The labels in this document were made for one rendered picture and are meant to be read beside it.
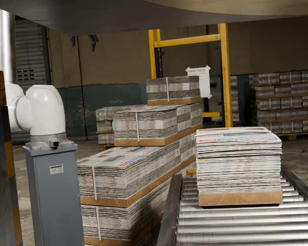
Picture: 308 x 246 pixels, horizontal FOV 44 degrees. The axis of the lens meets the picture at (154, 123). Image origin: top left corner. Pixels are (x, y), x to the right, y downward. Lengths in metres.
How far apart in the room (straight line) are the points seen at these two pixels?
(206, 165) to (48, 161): 0.71
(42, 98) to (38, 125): 0.12
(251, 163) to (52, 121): 0.85
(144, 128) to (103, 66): 6.76
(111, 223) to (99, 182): 0.23
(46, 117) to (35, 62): 8.02
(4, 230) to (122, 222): 1.61
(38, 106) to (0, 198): 1.20
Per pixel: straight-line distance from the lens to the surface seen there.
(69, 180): 1.75
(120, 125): 2.64
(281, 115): 7.55
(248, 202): 1.38
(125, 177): 2.05
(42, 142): 1.72
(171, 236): 1.16
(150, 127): 2.54
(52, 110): 1.71
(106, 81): 9.24
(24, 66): 9.83
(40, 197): 1.74
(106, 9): 0.29
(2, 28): 1.90
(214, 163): 1.35
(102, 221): 2.19
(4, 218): 0.54
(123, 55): 9.18
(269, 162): 1.37
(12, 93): 1.82
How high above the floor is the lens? 1.24
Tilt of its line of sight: 6 degrees down
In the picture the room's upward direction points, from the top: 4 degrees counter-clockwise
